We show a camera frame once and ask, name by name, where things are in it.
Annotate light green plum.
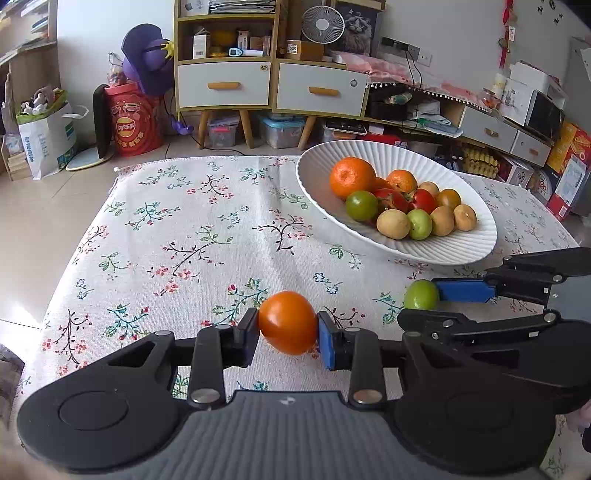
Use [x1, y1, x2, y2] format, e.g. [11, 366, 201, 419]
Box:
[406, 209, 433, 241]
[404, 279, 440, 311]

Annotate small mandarin orange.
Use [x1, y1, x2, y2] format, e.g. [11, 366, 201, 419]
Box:
[386, 169, 419, 193]

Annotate grey checked quilt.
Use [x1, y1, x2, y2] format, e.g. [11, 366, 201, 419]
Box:
[0, 344, 25, 430]

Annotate olive amber tomato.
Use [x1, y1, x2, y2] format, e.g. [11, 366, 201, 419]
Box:
[435, 188, 462, 210]

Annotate white ribbed plate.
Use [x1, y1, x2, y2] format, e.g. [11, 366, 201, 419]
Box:
[295, 140, 498, 266]

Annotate white paper bag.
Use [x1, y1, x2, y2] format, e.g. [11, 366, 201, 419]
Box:
[16, 102, 88, 182]

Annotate plush toys in bag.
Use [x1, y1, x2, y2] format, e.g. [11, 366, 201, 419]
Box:
[21, 85, 68, 116]

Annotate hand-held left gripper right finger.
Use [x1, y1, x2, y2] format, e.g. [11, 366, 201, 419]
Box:
[316, 311, 481, 411]

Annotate floral tablecloth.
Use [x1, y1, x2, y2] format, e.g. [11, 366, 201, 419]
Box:
[18, 154, 591, 480]

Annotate orange red carton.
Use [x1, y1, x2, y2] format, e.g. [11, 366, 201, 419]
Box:
[546, 121, 591, 176]

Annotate brown cardboard box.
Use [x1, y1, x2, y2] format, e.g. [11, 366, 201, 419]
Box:
[285, 40, 325, 62]

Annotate large orange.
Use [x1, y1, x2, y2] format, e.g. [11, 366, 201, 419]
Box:
[329, 157, 377, 200]

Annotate wooden cabinet with white drawer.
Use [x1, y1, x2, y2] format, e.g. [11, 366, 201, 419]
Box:
[174, 0, 278, 149]
[272, 0, 370, 139]

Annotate black microwave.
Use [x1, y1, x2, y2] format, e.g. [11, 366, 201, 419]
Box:
[524, 90, 566, 141]

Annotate red snack bucket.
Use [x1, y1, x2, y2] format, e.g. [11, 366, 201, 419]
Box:
[104, 80, 164, 158]

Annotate dark green tomato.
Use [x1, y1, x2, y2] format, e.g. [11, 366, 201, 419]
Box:
[345, 190, 380, 221]

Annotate wooden bookshelf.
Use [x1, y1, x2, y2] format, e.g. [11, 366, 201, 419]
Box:
[0, 0, 61, 181]

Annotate red blue white carton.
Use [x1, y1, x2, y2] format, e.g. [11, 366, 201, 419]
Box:
[545, 152, 591, 221]

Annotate small white fan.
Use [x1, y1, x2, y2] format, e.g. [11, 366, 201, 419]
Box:
[301, 4, 346, 58]

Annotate purple plush toy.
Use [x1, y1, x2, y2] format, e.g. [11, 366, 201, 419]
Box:
[121, 23, 176, 97]

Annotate black box on stand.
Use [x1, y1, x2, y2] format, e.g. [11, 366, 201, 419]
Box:
[367, 88, 409, 121]

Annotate yellow egg carton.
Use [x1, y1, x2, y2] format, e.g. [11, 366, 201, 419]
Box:
[462, 145, 502, 178]

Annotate pink cloth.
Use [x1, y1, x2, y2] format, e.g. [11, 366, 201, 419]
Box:
[332, 52, 490, 109]

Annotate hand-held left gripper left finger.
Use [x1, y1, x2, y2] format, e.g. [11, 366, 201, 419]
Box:
[95, 307, 260, 411]

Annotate red tomato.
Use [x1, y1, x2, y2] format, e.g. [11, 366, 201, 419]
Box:
[373, 188, 411, 215]
[409, 188, 437, 215]

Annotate cat picture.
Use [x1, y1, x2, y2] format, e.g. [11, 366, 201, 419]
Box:
[330, 2, 384, 57]

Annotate grey refrigerator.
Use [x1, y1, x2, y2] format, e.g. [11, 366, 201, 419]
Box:
[566, 37, 591, 97]

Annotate blue lidded storage box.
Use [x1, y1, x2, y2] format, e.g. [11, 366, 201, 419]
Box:
[259, 114, 306, 149]

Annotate yellow green plum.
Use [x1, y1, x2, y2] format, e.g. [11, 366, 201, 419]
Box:
[376, 209, 411, 241]

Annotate clear storage box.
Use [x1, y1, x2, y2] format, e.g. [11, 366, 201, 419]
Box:
[208, 115, 241, 148]

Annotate black panel on white base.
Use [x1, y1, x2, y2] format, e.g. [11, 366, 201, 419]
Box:
[66, 84, 116, 172]

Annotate white printer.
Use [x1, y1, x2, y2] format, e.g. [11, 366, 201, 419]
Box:
[509, 61, 568, 97]

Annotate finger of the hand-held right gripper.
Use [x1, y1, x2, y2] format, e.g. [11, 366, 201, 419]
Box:
[431, 247, 591, 305]
[397, 308, 561, 344]

